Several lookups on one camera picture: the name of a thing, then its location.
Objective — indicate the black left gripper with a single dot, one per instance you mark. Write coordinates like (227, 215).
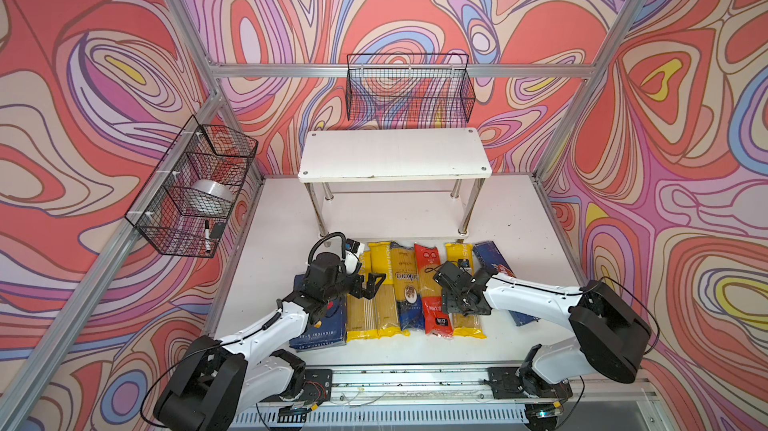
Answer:
(368, 289)

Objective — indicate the black wire basket back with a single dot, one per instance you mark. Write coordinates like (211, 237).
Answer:
(402, 90)

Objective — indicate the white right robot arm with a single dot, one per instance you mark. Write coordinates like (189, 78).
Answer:
(607, 337)

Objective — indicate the silver tape roll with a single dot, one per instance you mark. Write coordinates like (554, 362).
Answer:
(215, 189)

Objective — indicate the blue Ankara spaghetti bag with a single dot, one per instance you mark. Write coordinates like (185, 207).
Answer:
(406, 288)

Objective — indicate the red spaghetti bag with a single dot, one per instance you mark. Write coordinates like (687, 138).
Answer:
(437, 322)

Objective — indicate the yellow pastatime bag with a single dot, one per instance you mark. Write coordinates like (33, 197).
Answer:
(464, 326)
(385, 302)
(361, 319)

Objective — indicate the blue Barilla rigatoni box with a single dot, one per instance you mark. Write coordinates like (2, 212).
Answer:
(326, 326)

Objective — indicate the black wire basket left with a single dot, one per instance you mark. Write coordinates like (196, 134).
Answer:
(170, 215)

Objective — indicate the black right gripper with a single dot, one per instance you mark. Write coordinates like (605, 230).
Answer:
(449, 305)

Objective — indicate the black wire basket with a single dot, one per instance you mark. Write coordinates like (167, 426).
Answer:
(402, 90)
(170, 215)

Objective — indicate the blue Barilla spaghetti box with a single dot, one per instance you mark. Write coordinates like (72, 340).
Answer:
(489, 255)

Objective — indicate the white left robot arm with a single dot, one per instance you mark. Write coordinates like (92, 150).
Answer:
(216, 380)

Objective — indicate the white two-tier shelf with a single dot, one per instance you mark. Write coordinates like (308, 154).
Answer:
(394, 184)

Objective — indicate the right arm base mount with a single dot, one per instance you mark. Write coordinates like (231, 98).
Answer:
(511, 383)

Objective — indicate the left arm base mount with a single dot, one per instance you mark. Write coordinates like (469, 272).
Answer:
(309, 387)

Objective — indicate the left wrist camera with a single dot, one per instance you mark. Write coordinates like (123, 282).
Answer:
(352, 246)

